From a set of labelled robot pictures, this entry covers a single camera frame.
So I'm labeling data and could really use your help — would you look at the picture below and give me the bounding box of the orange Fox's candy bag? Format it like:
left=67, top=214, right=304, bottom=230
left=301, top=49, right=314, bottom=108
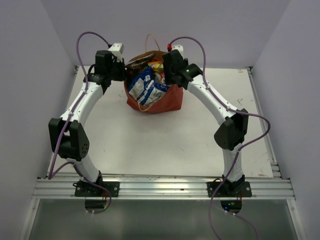
left=148, top=60, right=165, bottom=84

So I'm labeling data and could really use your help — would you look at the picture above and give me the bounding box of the blue white snack bag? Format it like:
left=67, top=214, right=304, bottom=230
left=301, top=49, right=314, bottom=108
left=127, top=66, right=171, bottom=107

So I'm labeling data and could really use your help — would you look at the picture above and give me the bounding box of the red paper bag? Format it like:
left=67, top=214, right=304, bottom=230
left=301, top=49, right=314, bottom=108
left=124, top=33, right=184, bottom=115

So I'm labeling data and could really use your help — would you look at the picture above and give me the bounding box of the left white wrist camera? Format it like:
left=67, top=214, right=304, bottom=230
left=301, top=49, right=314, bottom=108
left=108, top=43, right=124, bottom=62

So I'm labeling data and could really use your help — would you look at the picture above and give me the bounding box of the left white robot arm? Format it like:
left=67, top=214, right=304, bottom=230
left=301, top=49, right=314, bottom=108
left=48, top=44, right=126, bottom=197

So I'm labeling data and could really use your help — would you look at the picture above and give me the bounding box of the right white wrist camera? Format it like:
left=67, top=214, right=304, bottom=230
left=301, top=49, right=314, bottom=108
left=167, top=43, right=184, bottom=57

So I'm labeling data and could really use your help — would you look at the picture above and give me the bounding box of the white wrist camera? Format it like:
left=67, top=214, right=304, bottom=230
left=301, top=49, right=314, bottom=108
left=108, top=43, right=124, bottom=62
left=167, top=43, right=184, bottom=57

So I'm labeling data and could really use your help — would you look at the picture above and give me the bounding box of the brown kettle chips bag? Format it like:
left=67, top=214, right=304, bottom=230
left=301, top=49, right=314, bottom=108
left=125, top=51, right=156, bottom=75

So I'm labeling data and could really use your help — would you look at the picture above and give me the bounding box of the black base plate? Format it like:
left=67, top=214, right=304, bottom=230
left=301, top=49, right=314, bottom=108
left=72, top=178, right=120, bottom=198
left=206, top=178, right=253, bottom=198

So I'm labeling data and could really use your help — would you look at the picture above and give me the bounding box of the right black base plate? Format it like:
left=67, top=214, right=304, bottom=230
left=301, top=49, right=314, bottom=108
left=206, top=178, right=253, bottom=198

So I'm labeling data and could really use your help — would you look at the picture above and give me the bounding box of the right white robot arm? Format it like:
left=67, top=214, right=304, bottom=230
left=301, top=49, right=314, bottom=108
left=162, top=49, right=249, bottom=197

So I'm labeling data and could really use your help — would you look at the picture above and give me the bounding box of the aluminium front rail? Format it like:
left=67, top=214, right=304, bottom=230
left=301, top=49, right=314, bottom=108
left=32, top=173, right=295, bottom=200

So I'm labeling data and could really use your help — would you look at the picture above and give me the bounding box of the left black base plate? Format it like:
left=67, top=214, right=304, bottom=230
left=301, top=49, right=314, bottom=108
left=72, top=178, right=120, bottom=198

